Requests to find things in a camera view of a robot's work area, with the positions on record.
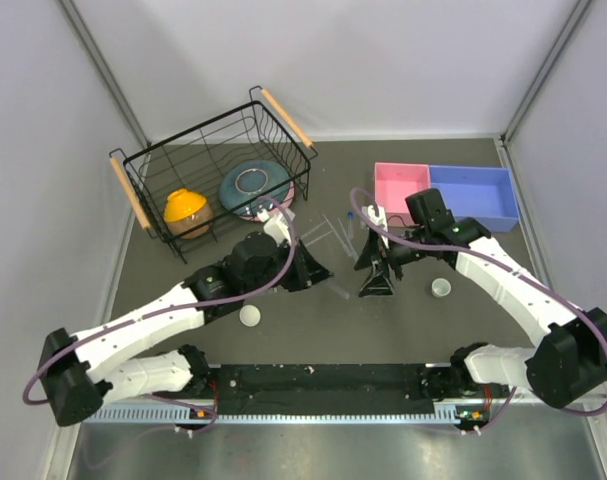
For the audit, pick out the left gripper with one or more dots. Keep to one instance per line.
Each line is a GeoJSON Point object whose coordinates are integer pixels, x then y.
{"type": "Point", "coordinates": [307, 270]}

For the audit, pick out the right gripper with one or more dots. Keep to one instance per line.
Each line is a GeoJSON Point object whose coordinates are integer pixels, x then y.
{"type": "Point", "coordinates": [370, 251]}

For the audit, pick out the blue capped tube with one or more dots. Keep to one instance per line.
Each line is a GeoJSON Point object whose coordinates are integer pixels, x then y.
{"type": "Point", "coordinates": [350, 224]}
{"type": "Point", "coordinates": [339, 290]}

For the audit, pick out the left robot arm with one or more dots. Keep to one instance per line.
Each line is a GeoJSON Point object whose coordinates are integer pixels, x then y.
{"type": "Point", "coordinates": [82, 372]}

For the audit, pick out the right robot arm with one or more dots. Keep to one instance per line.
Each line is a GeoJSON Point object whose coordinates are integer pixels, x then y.
{"type": "Point", "coordinates": [567, 358]}

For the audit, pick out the clear pipette long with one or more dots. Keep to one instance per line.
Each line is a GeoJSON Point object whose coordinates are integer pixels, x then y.
{"type": "Point", "coordinates": [316, 233]}

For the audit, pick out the small white cup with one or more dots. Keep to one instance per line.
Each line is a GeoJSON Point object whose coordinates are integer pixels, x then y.
{"type": "Point", "coordinates": [440, 287]}

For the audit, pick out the pink ceramic plate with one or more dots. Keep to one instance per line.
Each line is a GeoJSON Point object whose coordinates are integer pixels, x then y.
{"type": "Point", "coordinates": [284, 196]}

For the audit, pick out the white round lid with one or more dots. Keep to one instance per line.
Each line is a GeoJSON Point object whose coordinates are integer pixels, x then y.
{"type": "Point", "coordinates": [250, 316]}

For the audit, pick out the pink plastic bin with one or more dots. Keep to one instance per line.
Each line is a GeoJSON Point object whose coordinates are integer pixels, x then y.
{"type": "Point", "coordinates": [393, 183]}

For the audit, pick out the blue ceramic plate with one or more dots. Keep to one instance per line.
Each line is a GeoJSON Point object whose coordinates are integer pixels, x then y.
{"type": "Point", "coordinates": [250, 180]}

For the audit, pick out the blue plastic bin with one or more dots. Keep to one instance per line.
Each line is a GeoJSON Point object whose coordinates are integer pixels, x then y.
{"type": "Point", "coordinates": [483, 193]}

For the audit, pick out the yellow and brown bowl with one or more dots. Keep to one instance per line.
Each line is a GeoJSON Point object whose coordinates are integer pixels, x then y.
{"type": "Point", "coordinates": [187, 214]}

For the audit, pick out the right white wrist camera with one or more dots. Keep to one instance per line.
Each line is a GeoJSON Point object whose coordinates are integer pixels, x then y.
{"type": "Point", "coordinates": [374, 219]}

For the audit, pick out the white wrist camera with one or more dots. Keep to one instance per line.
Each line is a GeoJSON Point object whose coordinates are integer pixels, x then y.
{"type": "Point", "coordinates": [275, 222]}
{"type": "Point", "coordinates": [374, 219]}

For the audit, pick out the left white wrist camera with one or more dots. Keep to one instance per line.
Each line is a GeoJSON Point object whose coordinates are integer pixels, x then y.
{"type": "Point", "coordinates": [275, 222]}

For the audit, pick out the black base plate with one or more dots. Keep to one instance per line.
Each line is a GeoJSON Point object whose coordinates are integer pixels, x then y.
{"type": "Point", "coordinates": [326, 389]}

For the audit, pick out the black wire dish basket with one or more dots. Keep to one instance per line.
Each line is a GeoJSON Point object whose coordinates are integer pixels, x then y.
{"type": "Point", "coordinates": [198, 159]}

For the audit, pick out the grey slotted cable duct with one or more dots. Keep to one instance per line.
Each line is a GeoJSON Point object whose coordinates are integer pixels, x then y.
{"type": "Point", "coordinates": [157, 413]}

